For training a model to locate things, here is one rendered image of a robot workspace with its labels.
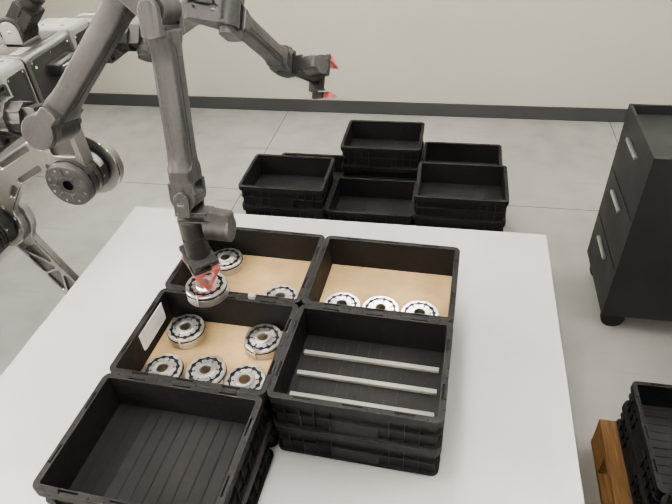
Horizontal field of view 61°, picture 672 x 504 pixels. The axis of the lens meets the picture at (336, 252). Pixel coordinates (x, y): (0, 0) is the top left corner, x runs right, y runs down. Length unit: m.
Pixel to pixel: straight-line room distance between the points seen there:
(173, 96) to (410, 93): 3.35
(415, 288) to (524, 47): 2.89
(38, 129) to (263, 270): 0.76
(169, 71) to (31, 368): 1.06
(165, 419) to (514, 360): 0.95
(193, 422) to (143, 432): 0.12
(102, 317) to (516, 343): 1.29
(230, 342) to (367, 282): 0.44
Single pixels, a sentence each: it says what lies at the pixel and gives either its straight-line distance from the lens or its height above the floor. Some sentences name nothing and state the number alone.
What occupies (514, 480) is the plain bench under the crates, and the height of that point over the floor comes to 0.70.
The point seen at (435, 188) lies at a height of 0.49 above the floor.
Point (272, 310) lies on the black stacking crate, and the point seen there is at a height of 0.91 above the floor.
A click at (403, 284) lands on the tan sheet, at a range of 1.70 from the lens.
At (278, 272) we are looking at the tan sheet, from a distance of 1.77.
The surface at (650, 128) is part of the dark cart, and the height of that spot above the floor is 0.86.
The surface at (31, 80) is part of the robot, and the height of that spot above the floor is 1.47.
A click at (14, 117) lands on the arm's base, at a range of 1.45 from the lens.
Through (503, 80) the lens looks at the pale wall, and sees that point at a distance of 4.42.
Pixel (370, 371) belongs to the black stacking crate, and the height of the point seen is 0.83.
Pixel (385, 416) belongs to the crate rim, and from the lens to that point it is 1.28.
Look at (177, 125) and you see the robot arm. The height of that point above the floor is 1.46.
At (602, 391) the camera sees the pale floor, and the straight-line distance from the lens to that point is 2.64.
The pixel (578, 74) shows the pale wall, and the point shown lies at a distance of 4.46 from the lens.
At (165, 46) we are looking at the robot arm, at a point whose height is 1.61.
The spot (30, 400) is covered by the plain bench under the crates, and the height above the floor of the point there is 0.70.
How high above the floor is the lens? 1.98
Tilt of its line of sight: 39 degrees down
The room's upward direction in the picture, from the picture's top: 4 degrees counter-clockwise
